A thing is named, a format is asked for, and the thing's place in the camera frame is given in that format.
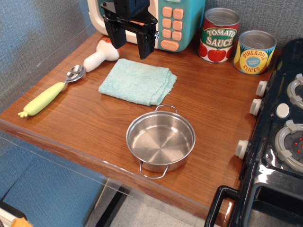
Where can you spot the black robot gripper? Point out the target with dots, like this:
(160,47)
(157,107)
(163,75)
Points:
(121,16)

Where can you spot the white plush mushroom toy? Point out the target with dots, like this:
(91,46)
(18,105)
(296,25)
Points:
(105,51)

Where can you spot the orange plush item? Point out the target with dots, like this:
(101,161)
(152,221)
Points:
(21,222)

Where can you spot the teal folded cloth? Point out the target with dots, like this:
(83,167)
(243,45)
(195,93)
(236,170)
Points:
(138,83)

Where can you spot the teal toy microwave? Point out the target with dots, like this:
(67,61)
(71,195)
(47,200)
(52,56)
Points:
(178,22)

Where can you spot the tomato sauce can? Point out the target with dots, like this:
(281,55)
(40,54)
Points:
(219,30)

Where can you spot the small steel pot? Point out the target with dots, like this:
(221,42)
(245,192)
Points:
(160,141)

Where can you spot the pineapple slices can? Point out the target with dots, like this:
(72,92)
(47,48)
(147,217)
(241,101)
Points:
(254,51)

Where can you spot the white stove knob top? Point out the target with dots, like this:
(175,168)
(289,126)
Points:
(261,88)

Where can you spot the white stove knob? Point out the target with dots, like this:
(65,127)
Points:
(255,106)
(261,88)
(241,148)

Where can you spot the white stove knob middle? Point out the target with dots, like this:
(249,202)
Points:
(255,106)

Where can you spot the white stove knob bottom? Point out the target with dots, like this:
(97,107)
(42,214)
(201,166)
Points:
(241,148)

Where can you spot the black toy stove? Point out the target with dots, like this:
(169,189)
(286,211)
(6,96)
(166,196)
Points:
(271,179)

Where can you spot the green handled metal spoon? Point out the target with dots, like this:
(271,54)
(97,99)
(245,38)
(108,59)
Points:
(47,96)

